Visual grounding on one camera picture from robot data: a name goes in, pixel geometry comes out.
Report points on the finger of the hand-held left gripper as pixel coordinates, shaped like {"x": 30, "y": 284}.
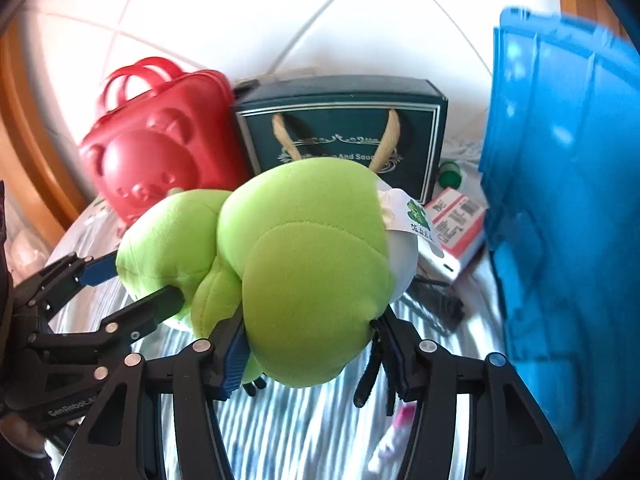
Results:
{"x": 100, "y": 271}
{"x": 150, "y": 310}

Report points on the wooden frame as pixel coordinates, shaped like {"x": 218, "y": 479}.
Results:
{"x": 30, "y": 150}

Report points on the green bottle cap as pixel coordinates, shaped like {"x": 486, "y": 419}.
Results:
{"x": 450, "y": 174}

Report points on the striped bed sheet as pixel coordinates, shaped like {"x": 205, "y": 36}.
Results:
{"x": 310, "y": 435}

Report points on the blue plastic crate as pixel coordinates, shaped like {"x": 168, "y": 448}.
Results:
{"x": 560, "y": 210}

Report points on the black comb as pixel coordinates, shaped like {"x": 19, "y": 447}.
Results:
{"x": 440, "y": 305}

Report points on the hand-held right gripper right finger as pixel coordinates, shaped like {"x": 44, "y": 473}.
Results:
{"x": 405, "y": 375}

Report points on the pink barcode box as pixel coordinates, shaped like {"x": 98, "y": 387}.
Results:
{"x": 460, "y": 230}

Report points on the dark green gift box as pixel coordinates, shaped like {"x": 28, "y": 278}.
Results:
{"x": 340, "y": 110}

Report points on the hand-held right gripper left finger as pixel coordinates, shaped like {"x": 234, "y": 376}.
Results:
{"x": 235, "y": 360}

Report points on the small pink tube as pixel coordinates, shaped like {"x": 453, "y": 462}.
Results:
{"x": 400, "y": 420}

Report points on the red bear toy suitcase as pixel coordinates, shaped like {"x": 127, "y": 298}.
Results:
{"x": 150, "y": 160}

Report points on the lime green plush toy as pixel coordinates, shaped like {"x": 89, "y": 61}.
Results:
{"x": 300, "y": 260}

